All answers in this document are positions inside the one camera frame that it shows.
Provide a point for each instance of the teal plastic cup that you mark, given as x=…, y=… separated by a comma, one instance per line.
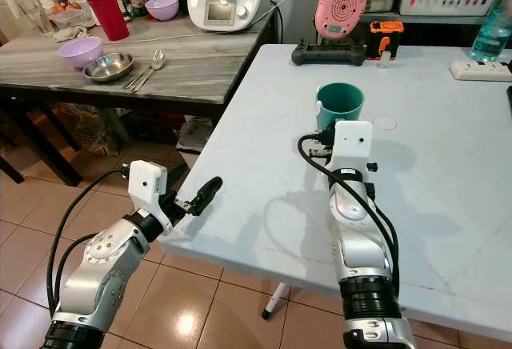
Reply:
x=341, y=106

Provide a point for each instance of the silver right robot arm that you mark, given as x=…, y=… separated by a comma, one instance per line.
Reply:
x=360, y=245

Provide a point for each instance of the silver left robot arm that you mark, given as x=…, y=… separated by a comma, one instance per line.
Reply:
x=104, y=265

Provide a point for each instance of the folded newspaper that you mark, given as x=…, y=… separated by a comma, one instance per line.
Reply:
x=194, y=134

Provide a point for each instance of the round white coaster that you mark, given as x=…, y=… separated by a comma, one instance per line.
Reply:
x=385, y=123

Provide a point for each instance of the black game controller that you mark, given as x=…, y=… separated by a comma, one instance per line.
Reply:
x=328, y=54

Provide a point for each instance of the plastic bag under table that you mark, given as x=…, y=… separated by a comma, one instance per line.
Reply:
x=100, y=129

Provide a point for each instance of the small clear glass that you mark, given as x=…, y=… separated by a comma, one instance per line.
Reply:
x=385, y=59

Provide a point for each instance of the metal spoon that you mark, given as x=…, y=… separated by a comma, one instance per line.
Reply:
x=154, y=63
x=149, y=77

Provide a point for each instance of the dark wooden table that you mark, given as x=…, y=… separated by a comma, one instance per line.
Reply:
x=200, y=69

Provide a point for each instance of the orange and black device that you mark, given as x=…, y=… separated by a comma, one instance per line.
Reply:
x=386, y=37

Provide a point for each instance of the stainless steel bowl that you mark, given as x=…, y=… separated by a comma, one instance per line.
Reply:
x=109, y=68

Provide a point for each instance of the white table leg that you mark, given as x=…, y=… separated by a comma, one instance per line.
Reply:
x=275, y=301

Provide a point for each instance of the pink round appliance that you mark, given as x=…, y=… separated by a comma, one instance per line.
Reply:
x=341, y=8

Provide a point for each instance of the large purple plastic bowl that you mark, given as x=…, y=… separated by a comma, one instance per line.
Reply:
x=81, y=50

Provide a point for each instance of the small purple plastic bowl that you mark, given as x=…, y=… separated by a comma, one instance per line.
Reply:
x=162, y=7

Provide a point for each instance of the white power strip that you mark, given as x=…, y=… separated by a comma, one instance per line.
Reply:
x=480, y=70

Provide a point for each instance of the red plastic tumbler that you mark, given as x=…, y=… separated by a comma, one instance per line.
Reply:
x=107, y=14

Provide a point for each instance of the beige cloth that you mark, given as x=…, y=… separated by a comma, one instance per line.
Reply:
x=72, y=33

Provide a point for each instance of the green plastic bottle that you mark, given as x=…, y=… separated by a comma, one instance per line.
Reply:
x=491, y=37

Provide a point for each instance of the glass bowl with eggs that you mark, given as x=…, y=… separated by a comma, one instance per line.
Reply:
x=66, y=10

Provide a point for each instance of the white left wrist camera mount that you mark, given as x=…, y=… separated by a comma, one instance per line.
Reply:
x=147, y=185

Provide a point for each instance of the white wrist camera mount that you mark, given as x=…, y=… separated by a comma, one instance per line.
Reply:
x=354, y=146
x=147, y=185

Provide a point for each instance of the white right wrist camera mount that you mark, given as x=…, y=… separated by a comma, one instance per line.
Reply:
x=354, y=146

